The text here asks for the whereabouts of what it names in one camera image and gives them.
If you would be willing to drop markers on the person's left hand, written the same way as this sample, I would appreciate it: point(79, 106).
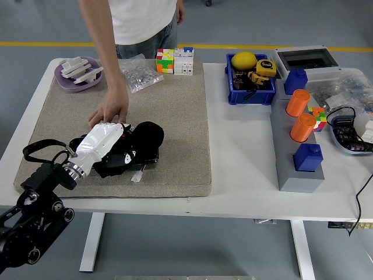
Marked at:
point(180, 11)

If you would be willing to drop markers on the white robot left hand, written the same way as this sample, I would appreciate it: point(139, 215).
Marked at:
point(99, 143)

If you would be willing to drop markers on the person's right hand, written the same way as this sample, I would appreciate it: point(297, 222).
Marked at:
point(115, 103)

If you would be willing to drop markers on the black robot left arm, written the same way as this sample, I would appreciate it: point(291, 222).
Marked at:
point(43, 175)

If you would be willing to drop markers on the person's right forearm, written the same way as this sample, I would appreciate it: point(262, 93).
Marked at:
point(112, 67)

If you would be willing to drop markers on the black chair castor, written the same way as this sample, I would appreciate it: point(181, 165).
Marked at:
point(208, 3)

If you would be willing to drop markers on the clear bag of screws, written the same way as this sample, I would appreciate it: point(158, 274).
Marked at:
point(141, 77)

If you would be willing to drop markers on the person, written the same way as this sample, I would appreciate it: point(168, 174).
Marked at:
point(140, 17)

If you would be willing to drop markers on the white flat plastic plate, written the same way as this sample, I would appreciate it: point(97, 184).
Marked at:
point(73, 71)

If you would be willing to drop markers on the purple tray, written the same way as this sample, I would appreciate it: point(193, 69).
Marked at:
point(65, 85)

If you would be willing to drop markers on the large colourful puzzle cube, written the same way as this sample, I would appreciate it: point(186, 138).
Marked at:
point(165, 62)

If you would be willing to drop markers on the white ribbed plastic block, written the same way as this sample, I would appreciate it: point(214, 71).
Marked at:
point(75, 62)

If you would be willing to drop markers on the grey-brown mat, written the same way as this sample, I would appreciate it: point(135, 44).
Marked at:
point(175, 116)

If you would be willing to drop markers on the yellow lemon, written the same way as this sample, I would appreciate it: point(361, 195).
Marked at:
point(244, 59)

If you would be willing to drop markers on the dark brown part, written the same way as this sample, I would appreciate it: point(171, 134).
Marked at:
point(241, 83)

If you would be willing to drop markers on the white table leg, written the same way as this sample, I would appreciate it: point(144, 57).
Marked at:
point(91, 242)
point(303, 251)

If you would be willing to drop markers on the yellow black tool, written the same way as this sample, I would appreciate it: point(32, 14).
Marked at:
point(257, 78)

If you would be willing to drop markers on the yellow black tape measure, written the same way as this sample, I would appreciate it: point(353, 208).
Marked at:
point(266, 68)

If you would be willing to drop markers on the blue plastic bin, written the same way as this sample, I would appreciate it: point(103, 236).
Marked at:
point(251, 97)

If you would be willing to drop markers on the blue plastic block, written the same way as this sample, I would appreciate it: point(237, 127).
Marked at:
point(307, 159)
point(295, 83)

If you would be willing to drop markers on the orange plastic cylinder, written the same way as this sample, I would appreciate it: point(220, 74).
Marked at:
point(302, 128)
point(297, 104)

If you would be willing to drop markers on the clear bag with white label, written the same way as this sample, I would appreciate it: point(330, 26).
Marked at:
point(329, 99)

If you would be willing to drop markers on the small colourful puzzle cube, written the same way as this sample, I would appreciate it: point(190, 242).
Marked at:
point(319, 119)

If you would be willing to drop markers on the clear bag of electronic parts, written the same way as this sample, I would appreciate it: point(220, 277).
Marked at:
point(357, 84)

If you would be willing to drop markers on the grey stepped block stand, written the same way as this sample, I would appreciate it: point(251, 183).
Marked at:
point(300, 182)

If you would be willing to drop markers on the light blue tray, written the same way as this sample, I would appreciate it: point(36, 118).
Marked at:
point(335, 144)

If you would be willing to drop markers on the black circuit boards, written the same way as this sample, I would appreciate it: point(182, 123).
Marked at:
point(346, 135)

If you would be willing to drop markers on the white plastic part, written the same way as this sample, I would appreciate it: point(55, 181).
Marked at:
point(365, 125)

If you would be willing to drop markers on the black power strip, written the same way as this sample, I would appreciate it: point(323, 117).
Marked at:
point(338, 225)

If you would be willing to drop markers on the white long plastic bracket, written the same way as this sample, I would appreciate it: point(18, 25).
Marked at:
point(90, 75)

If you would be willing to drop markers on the white circuit breaker blue switch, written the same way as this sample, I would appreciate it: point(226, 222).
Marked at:
point(183, 64)

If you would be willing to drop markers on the grey electrical enclosure box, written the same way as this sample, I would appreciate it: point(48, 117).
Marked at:
point(324, 76)

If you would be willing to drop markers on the metal bracket under table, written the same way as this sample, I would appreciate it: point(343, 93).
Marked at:
point(264, 221)

